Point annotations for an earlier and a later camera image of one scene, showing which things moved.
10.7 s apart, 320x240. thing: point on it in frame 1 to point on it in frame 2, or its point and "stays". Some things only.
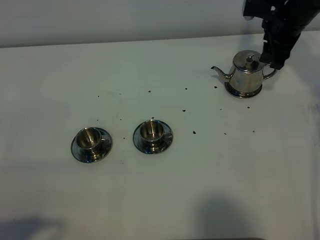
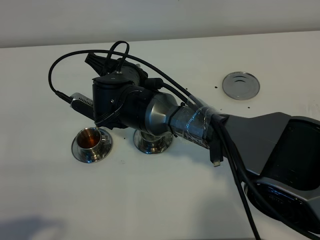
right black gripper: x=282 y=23 to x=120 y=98
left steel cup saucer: x=83 y=156 stays
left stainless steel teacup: x=89 y=138 stays
